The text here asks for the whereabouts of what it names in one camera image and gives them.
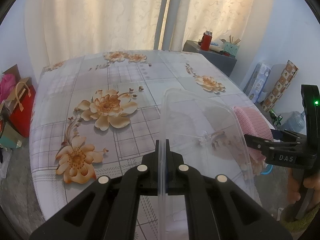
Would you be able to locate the pink sponge cloth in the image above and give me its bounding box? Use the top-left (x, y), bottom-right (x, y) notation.
top-left (232, 106), bottom-right (275, 162)

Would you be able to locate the clear plastic container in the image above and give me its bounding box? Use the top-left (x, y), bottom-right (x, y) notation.
top-left (158, 88), bottom-right (255, 239)

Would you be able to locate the blue plastic trash basket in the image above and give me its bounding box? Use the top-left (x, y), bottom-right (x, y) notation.
top-left (260, 164), bottom-right (273, 175)

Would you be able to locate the right hand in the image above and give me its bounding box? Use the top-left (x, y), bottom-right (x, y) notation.
top-left (286, 168), bottom-right (320, 212)

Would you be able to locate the green glass bottle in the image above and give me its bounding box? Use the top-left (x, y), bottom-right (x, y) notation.
top-left (269, 109), bottom-right (283, 127)

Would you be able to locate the large blue water jug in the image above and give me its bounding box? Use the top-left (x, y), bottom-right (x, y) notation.
top-left (282, 111), bottom-right (305, 133)

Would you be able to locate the blue white carton box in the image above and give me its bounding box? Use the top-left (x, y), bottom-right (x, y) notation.
top-left (245, 61), bottom-right (271, 103)

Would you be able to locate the brown patterned gift box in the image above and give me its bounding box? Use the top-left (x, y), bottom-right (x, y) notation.
top-left (261, 60), bottom-right (299, 112)

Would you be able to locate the dark grey side cabinet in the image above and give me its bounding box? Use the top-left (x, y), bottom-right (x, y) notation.
top-left (183, 40), bottom-right (237, 77)

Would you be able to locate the floral tablecloth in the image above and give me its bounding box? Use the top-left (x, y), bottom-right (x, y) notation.
top-left (28, 49), bottom-right (276, 240)

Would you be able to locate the teal chopstick holder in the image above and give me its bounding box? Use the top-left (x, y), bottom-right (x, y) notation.
top-left (221, 35), bottom-right (241, 57)

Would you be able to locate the red thermos jug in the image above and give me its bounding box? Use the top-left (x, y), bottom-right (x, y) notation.
top-left (200, 30), bottom-right (212, 51)

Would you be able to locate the red paper gift bag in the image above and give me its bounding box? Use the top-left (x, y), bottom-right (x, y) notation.
top-left (5, 77), bottom-right (36, 138)

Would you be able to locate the cardboard box with pink bag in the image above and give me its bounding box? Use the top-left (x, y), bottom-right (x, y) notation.
top-left (0, 64), bottom-right (21, 103)

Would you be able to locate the cream curtain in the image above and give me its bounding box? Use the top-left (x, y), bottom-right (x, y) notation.
top-left (25, 0), bottom-right (253, 67)

